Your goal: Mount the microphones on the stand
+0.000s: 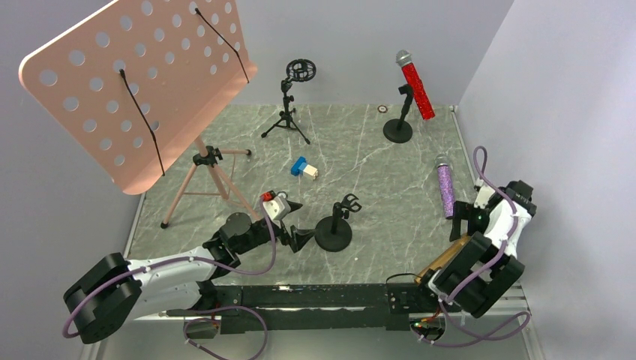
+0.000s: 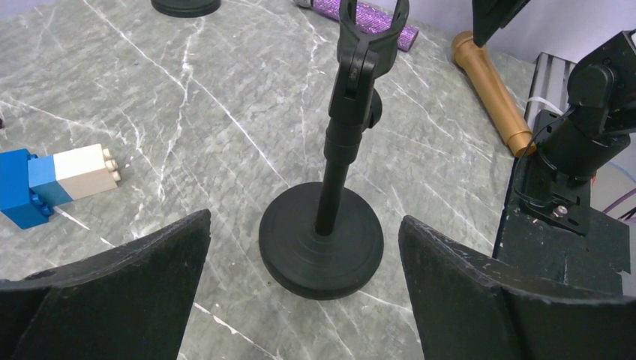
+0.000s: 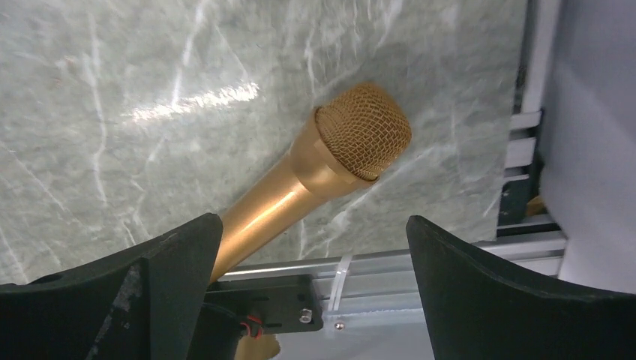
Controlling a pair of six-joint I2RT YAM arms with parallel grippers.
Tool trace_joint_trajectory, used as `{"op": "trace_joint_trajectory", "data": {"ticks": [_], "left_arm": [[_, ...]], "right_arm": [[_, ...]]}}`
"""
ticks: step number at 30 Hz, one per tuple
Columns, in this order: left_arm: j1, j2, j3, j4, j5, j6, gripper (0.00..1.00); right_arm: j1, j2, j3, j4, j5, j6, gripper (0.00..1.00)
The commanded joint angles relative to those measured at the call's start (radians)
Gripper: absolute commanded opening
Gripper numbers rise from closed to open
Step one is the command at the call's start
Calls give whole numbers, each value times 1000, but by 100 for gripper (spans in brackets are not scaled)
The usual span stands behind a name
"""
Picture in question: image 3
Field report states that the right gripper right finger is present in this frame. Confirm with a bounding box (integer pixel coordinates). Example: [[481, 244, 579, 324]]
[[406, 215, 635, 359]]

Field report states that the gold microphone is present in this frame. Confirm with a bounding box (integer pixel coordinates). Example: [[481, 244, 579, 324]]
[[210, 82, 412, 282]]

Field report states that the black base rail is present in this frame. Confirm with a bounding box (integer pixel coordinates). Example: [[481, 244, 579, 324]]
[[187, 274, 323, 359]]

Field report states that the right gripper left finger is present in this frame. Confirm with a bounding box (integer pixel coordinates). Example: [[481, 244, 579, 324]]
[[1, 213, 223, 359]]

